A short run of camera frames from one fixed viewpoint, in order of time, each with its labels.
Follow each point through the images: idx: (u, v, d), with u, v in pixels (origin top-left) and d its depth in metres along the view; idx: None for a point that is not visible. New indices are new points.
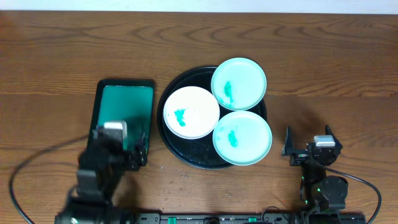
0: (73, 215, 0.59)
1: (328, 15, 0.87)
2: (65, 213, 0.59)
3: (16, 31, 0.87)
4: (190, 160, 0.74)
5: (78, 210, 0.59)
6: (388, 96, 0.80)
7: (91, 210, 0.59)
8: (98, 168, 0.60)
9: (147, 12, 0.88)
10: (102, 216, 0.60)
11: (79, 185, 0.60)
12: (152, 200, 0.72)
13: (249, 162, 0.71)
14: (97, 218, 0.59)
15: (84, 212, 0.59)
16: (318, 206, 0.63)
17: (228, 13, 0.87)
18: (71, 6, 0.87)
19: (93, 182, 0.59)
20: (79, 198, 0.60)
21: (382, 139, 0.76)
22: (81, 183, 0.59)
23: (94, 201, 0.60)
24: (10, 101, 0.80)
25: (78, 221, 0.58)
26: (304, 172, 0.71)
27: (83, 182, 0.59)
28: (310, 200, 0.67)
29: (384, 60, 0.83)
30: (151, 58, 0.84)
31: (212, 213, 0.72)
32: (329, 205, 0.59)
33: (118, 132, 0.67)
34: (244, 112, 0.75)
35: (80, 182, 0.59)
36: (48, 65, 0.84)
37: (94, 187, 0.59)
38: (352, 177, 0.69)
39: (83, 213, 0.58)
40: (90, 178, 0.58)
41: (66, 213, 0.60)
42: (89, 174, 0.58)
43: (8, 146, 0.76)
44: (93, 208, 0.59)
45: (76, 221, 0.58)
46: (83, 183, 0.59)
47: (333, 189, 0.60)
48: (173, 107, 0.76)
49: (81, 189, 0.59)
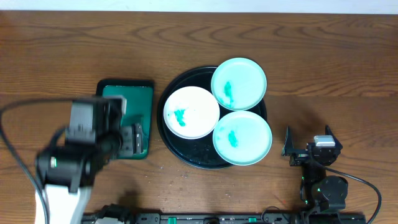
0: (53, 155, 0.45)
1: (328, 15, 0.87)
2: (40, 155, 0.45)
3: (16, 31, 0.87)
4: (190, 160, 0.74)
5: (63, 148, 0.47)
6: (388, 96, 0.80)
7: (78, 149, 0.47)
8: (104, 101, 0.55)
9: (147, 12, 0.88)
10: (98, 155, 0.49)
11: (73, 119, 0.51)
12: (152, 200, 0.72)
13: (249, 162, 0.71)
14: (88, 156, 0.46)
15: (66, 153, 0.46)
16: (318, 206, 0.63)
17: (228, 13, 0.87)
18: (71, 6, 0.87)
19: (89, 114, 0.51)
20: (70, 139, 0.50)
21: (382, 139, 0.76)
22: (75, 116, 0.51)
23: (86, 140, 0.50)
24: (10, 101, 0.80)
25: (56, 163, 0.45)
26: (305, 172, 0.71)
27: (79, 114, 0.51)
28: (310, 201, 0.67)
29: (384, 60, 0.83)
30: (151, 58, 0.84)
31: (212, 213, 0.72)
32: (329, 205, 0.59)
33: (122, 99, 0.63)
34: (244, 112, 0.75)
35: (74, 115, 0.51)
36: (48, 65, 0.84)
37: (91, 120, 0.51)
38: (352, 177, 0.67)
39: (66, 152, 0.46)
40: (87, 109, 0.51)
41: (41, 154, 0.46)
42: (89, 102, 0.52)
43: (7, 147, 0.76)
44: (83, 149, 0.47)
45: (55, 162, 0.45)
46: (78, 116, 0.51)
47: (332, 190, 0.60)
48: (173, 107, 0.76)
49: (74, 126, 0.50)
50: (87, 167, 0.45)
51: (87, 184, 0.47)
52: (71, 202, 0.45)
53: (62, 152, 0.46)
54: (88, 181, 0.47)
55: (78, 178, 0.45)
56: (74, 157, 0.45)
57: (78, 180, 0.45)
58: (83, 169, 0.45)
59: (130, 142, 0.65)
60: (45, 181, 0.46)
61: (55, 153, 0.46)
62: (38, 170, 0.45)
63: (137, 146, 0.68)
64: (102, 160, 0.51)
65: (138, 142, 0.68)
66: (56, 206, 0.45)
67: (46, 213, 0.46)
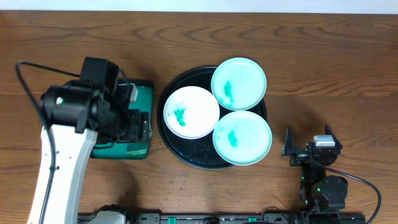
0: (60, 94, 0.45)
1: (328, 15, 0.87)
2: (46, 94, 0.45)
3: (16, 31, 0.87)
4: (190, 160, 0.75)
5: (69, 89, 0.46)
6: (388, 96, 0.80)
7: (84, 90, 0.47)
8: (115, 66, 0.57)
9: (147, 12, 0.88)
10: (103, 101, 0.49)
11: (85, 70, 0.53)
12: (152, 200, 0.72)
13: (249, 162, 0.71)
14: (94, 98, 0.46)
15: (72, 93, 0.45)
16: (318, 206, 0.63)
17: (228, 13, 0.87)
18: (71, 5, 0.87)
19: (101, 68, 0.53)
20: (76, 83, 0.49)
21: (382, 139, 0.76)
22: (86, 68, 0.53)
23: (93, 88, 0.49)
24: (10, 101, 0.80)
25: (62, 101, 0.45)
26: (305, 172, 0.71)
27: (91, 68, 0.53)
28: (310, 201, 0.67)
29: (384, 60, 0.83)
30: (151, 58, 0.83)
31: (212, 213, 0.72)
32: (329, 205, 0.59)
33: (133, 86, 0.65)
34: (244, 112, 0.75)
35: (86, 68, 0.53)
36: (47, 65, 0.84)
37: (101, 75, 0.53)
38: (354, 177, 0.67)
39: (72, 92, 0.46)
40: (99, 63, 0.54)
41: (49, 93, 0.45)
42: (100, 60, 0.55)
43: (7, 147, 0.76)
44: (89, 91, 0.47)
45: (61, 99, 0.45)
46: (89, 68, 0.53)
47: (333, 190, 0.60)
48: (173, 107, 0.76)
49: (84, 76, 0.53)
50: (93, 108, 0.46)
51: (92, 127, 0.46)
52: (78, 142, 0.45)
53: (69, 93, 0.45)
54: (93, 124, 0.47)
55: (84, 117, 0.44)
56: (81, 96, 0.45)
57: (84, 119, 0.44)
58: (89, 110, 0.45)
59: (137, 125, 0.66)
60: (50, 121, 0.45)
61: (61, 91, 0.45)
62: (43, 108, 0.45)
63: (143, 132, 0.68)
64: (107, 107, 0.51)
65: (145, 129, 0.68)
66: (63, 143, 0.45)
67: (53, 149, 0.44)
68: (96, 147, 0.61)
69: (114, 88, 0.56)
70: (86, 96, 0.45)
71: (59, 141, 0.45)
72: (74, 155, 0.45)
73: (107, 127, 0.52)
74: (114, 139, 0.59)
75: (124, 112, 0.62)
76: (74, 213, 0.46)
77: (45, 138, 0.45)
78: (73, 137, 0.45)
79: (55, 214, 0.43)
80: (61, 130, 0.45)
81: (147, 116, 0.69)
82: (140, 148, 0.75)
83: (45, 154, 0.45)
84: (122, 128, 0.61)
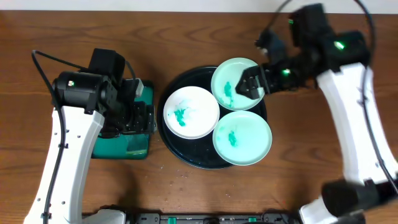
0: (71, 78, 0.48)
1: (329, 15, 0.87)
2: (58, 78, 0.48)
3: (16, 31, 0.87)
4: (190, 160, 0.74)
5: (81, 73, 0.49)
6: (388, 97, 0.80)
7: (93, 75, 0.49)
8: (123, 58, 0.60)
9: (147, 12, 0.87)
10: (110, 86, 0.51)
11: (92, 60, 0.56)
12: (152, 200, 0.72)
13: (249, 162, 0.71)
14: (103, 83, 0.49)
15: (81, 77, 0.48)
16: (300, 15, 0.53)
17: (228, 13, 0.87)
18: (71, 6, 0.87)
19: (109, 58, 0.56)
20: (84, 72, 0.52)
21: None
22: (95, 58, 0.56)
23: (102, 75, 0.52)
24: (10, 101, 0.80)
25: (74, 84, 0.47)
26: (276, 71, 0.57)
27: (99, 57, 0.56)
28: (330, 45, 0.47)
29: (384, 60, 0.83)
30: (152, 57, 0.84)
31: (212, 213, 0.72)
32: (306, 13, 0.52)
33: (140, 83, 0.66)
34: (244, 112, 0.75)
35: (95, 59, 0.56)
36: (47, 65, 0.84)
37: (109, 65, 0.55)
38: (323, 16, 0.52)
39: (83, 77, 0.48)
40: (107, 53, 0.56)
41: (60, 77, 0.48)
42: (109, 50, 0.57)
43: (8, 146, 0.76)
44: (99, 76, 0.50)
45: (72, 83, 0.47)
46: (97, 58, 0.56)
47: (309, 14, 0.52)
48: (173, 107, 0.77)
49: (93, 65, 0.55)
50: (102, 93, 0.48)
51: (101, 110, 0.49)
52: (86, 123, 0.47)
53: (78, 76, 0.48)
54: (101, 108, 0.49)
55: (93, 101, 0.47)
56: (91, 79, 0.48)
57: (94, 101, 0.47)
58: (97, 94, 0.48)
59: (140, 116, 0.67)
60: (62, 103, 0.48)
61: (73, 75, 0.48)
62: (55, 90, 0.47)
63: (148, 124, 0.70)
64: (114, 94, 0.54)
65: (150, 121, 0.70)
66: (73, 124, 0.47)
67: (63, 128, 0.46)
68: (102, 136, 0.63)
69: (119, 78, 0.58)
70: (96, 81, 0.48)
71: (69, 121, 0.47)
72: (83, 134, 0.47)
73: (113, 112, 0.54)
74: (120, 128, 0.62)
75: (129, 103, 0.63)
76: (80, 190, 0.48)
77: (56, 117, 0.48)
78: (82, 117, 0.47)
79: (63, 190, 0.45)
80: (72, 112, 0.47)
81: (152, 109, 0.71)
82: (140, 148, 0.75)
83: (56, 133, 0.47)
84: (128, 119, 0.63)
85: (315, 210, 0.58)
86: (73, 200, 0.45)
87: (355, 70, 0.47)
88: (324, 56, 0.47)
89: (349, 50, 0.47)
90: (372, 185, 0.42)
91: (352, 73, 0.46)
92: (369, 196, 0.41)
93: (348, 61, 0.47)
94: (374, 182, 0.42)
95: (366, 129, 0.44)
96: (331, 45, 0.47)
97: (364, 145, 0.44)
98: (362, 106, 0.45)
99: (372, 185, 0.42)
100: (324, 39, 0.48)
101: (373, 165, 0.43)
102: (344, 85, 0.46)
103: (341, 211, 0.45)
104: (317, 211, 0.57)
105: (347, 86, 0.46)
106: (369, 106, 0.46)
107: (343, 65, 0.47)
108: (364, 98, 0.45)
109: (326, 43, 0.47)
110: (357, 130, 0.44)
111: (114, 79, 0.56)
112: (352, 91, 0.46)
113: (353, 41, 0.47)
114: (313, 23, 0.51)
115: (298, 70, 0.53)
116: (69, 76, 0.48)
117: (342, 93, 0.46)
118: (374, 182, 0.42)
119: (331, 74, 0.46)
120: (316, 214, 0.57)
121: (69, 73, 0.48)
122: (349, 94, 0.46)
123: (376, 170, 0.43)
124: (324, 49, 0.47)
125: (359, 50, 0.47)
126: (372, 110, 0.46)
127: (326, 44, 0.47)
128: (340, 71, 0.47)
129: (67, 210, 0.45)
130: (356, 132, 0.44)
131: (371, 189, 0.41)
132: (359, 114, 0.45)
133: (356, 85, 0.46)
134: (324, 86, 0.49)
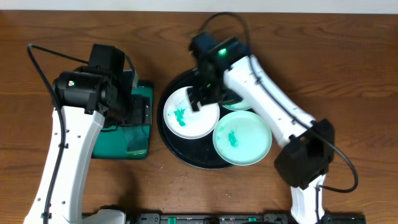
0: (71, 78, 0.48)
1: (328, 15, 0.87)
2: (58, 78, 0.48)
3: (16, 31, 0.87)
4: (190, 160, 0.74)
5: (80, 73, 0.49)
6: (388, 96, 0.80)
7: (93, 75, 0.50)
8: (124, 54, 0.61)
9: (147, 11, 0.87)
10: (111, 86, 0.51)
11: (92, 58, 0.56)
12: (152, 200, 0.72)
13: (249, 162, 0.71)
14: (103, 83, 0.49)
15: (81, 77, 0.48)
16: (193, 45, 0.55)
17: (228, 13, 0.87)
18: (72, 6, 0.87)
19: (111, 54, 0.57)
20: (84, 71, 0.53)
21: (382, 140, 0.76)
22: (95, 55, 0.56)
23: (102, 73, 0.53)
24: (10, 101, 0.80)
25: (74, 84, 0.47)
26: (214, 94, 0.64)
27: (100, 54, 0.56)
28: (216, 58, 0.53)
29: (383, 60, 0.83)
30: (152, 57, 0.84)
31: (212, 213, 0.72)
32: (195, 40, 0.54)
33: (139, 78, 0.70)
34: (243, 112, 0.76)
35: (94, 55, 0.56)
36: (47, 65, 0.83)
37: (108, 63, 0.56)
38: (203, 36, 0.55)
39: (84, 77, 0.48)
40: (107, 51, 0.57)
41: (60, 77, 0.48)
42: (107, 46, 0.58)
43: (8, 147, 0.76)
44: (99, 76, 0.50)
45: (72, 83, 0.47)
46: (97, 56, 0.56)
47: (200, 43, 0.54)
48: (173, 107, 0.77)
49: (94, 63, 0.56)
50: (102, 93, 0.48)
51: (101, 109, 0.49)
52: (87, 123, 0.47)
53: (78, 76, 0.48)
54: (102, 107, 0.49)
55: (93, 101, 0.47)
56: (91, 80, 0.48)
57: (94, 102, 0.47)
58: (97, 94, 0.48)
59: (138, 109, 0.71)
60: (63, 102, 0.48)
61: (73, 75, 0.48)
62: (56, 90, 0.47)
63: (145, 117, 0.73)
64: (115, 94, 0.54)
65: (147, 114, 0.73)
66: (74, 124, 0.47)
67: (63, 128, 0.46)
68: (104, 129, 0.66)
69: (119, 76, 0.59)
70: (96, 81, 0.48)
71: (70, 121, 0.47)
72: (83, 134, 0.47)
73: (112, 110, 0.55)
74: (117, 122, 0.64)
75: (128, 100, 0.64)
76: (80, 191, 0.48)
77: (56, 117, 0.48)
78: (82, 118, 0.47)
79: (63, 190, 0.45)
80: (72, 112, 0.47)
81: (148, 101, 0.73)
82: (140, 148, 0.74)
83: (56, 133, 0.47)
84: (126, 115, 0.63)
85: (297, 201, 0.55)
86: (73, 200, 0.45)
87: (242, 61, 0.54)
88: (219, 66, 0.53)
89: (234, 53, 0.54)
90: (296, 138, 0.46)
91: (242, 64, 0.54)
92: (297, 149, 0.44)
93: (234, 60, 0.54)
94: (295, 137, 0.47)
95: (271, 101, 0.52)
96: (217, 56, 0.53)
97: (275, 114, 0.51)
98: (259, 84, 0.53)
99: (295, 138, 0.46)
100: (211, 50, 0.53)
101: (288, 124, 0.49)
102: (239, 72, 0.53)
103: (296, 176, 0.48)
104: (298, 199, 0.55)
105: (243, 74, 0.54)
106: (264, 83, 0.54)
107: (233, 62, 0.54)
108: (257, 78, 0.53)
109: (214, 56, 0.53)
110: (266, 107, 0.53)
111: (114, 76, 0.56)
112: (247, 74, 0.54)
113: (231, 42, 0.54)
114: (201, 43, 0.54)
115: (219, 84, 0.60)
116: (68, 76, 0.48)
117: (240, 80, 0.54)
118: (296, 136, 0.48)
119: (227, 73, 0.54)
120: (299, 204, 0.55)
121: (68, 73, 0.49)
122: (245, 80, 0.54)
123: (293, 128, 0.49)
124: (215, 61, 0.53)
125: (240, 48, 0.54)
126: (268, 85, 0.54)
127: (215, 55, 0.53)
128: (232, 68, 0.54)
129: (67, 210, 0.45)
130: (265, 104, 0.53)
131: (298, 142, 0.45)
132: (260, 92, 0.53)
133: (247, 70, 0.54)
134: (234, 83, 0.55)
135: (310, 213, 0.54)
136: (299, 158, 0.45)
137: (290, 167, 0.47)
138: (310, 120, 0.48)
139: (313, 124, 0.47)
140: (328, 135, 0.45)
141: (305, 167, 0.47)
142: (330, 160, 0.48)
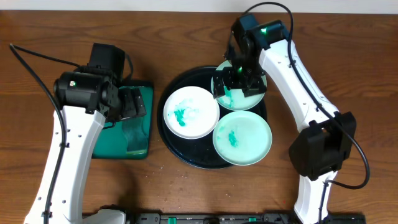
0: (73, 78, 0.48)
1: (328, 15, 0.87)
2: (60, 78, 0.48)
3: (15, 31, 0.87)
4: (190, 160, 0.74)
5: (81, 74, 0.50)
6: (388, 96, 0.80)
7: (94, 76, 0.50)
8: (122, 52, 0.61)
9: (147, 12, 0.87)
10: (111, 86, 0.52)
11: (92, 58, 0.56)
12: (152, 200, 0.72)
13: (249, 162, 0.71)
14: (104, 83, 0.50)
15: (83, 77, 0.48)
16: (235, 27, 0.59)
17: (228, 13, 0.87)
18: (72, 6, 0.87)
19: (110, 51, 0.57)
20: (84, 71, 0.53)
21: (382, 139, 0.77)
22: (95, 54, 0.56)
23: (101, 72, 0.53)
24: (10, 101, 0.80)
25: (75, 84, 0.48)
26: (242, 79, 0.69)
27: (99, 52, 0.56)
28: (257, 37, 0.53)
29: (383, 60, 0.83)
30: (152, 57, 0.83)
31: (212, 213, 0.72)
32: (240, 19, 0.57)
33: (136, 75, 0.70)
34: (243, 112, 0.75)
35: (94, 54, 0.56)
36: (47, 65, 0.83)
37: (108, 63, 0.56)
38: (249, 16, 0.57)
39: (84, 77, 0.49)
40: (107, 50, 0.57)
41: (61, 78, 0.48)
42: (107, 46, 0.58)
43: (8, 147, 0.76)
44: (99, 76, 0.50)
45: (74, 84, 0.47)
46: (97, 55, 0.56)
47: (245, 22, 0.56)
48: (173, 107, 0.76)
49: (94, 62, 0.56)
50: (103, 93, 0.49)
51: (101, 109, 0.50)
52: (87, 122, 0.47)
53: (78, 76, 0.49)
54: (102, 107, 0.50)
55: (94, 101, 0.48)
56: (92, 80, 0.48)
57: (95, 102, 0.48)
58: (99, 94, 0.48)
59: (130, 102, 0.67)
60: (63, 102, 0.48)
61: (74, 76, 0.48)
62: (57, 91, 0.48)
63: (140, 107, 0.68)
64: (115, 94, 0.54)
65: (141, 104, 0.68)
66: (74, 124, 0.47)
67: (63, 128, 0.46)
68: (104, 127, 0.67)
69: (119, 75, 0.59)
70: (97, 81, 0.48)
71: (71, 121, 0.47)
72: (83, 134, 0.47)
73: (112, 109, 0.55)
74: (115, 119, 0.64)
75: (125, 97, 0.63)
76: (80, 190, 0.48)
77: (56, 118, 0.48)
78: (82, 117, 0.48)
79: (63, 189, 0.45)
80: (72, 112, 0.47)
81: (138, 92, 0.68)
82: (140, 148, 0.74)
83: (56, 133, 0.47)
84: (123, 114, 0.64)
85: (302, 196, 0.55)
86: (73, 199, 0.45)
87: (281, 43, 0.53)
88: (257, 43, 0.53)
89: (275, 34, 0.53)
90: (316, 125, 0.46)
91: (278, 46, 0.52)
92: (314, 133, 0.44)
93: (274, 40, 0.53)
94: (316, 123, 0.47)
95: (300, 86, 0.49)
96: (258, 33, 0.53)
97: (301, 99, 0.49)
98: (292, 67, 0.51)
99: (315, 124, 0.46)
100: (253, 29, 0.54)
101: (313, 111, 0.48)
102: (274, 53, 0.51)
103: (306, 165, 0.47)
104: (304, 195, 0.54)
105: (278, 56, 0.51)
106: (297, 66, 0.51)
107: (272, 42, 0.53)
108: (291, 60, 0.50)
109: (255, 33, 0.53)
110: (295, 91, 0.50)
111: (114, 75, 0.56)
112: (282, 56, 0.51)
113: (275, 24, 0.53)
114: (246, 23, 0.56)
115: (249, 66, 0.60)
116: (69, 77, 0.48)
117: (275, 60, 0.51)
118: (317, 122, 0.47)
119: (263, 51, 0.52)
120: (304, 200, 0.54)
121: (68, 72, 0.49)
122: (279, 61, 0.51)
123: (316, 114, 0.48)
124: (254, 39, 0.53)
125: (282, 31, 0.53)
126: (300, 70, 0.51)
127: (256, 33, 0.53)
128: (269, 47, 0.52)
129: (67, 209, 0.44)
130: (293, 88, 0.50)
131: (317, 128, 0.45)
132: (290, 76, 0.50)
133: (283, 52, 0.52)
134: (268, 63, 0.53)
135: (312, 211, 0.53)
136: (315, 145, 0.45)
137: (303, 154, 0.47)
138: (334, 110, 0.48)
139: (336, 115, 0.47)
140: (348, 129, 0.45)
141: (319, 156, 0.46)
142: (345, 157, 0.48)
